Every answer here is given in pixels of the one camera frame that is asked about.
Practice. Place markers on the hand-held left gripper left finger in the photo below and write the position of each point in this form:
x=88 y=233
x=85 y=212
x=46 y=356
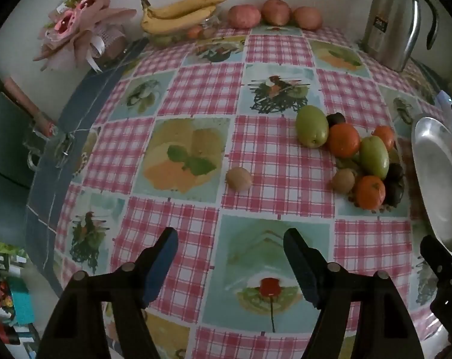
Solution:
x=162 y=265

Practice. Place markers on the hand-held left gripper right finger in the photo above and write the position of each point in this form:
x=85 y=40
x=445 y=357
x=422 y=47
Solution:
x=302 y=269

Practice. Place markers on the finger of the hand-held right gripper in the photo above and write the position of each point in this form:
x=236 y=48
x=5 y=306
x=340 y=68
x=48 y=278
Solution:
x=433 y=252

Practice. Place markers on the dark plum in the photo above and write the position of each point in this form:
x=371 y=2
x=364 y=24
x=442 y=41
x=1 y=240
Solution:
x=395 y=172
x=336 y=119
x=395 y=194

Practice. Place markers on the round metal plate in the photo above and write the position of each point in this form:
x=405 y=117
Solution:
x=435 y=179

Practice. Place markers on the orange tangerine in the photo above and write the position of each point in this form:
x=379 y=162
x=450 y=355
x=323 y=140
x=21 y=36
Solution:
x=385 y=136
x=343 y=140
x=370 y=192

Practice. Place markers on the brown kiwi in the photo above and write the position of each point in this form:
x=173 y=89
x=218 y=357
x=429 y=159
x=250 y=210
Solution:
x=342 y=180
x=239 y=178

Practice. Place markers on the green mango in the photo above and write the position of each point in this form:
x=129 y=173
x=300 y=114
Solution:
x=312 y=126
x=374 y=156

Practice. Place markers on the teal plastic item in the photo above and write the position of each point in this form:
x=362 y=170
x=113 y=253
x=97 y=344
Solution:
x=21 y=303

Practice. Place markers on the white power strip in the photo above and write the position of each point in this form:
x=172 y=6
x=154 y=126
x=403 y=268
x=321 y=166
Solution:
x=443 y=99

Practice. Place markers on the clear tablecloth clip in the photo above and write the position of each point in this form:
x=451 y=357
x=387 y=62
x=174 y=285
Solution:
x=50 y=146

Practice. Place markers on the checkered printed tablecloth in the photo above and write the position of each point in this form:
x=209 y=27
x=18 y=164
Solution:
x=196 y=93

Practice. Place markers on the blue tablecloth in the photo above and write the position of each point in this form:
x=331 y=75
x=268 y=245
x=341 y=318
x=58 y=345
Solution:
x=83 y=93

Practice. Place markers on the dark green cabinet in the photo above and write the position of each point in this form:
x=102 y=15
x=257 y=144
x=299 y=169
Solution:
x=3 y=146

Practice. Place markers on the clear glass bowl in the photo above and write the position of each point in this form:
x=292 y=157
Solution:
x=169 y=39

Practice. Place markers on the stainless steel thermos jug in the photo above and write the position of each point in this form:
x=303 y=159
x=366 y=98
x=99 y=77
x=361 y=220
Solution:
x=392 y=18

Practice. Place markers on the red apple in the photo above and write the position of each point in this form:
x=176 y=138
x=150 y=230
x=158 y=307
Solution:
x=244 y=16
x=307 y=17
x=276 y=11

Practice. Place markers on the yellow banana bunch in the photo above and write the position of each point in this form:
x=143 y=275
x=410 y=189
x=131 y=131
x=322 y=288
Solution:
x=181 y=7

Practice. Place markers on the pink gift wrapping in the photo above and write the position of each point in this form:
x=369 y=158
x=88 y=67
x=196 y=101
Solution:
x=72 y=18

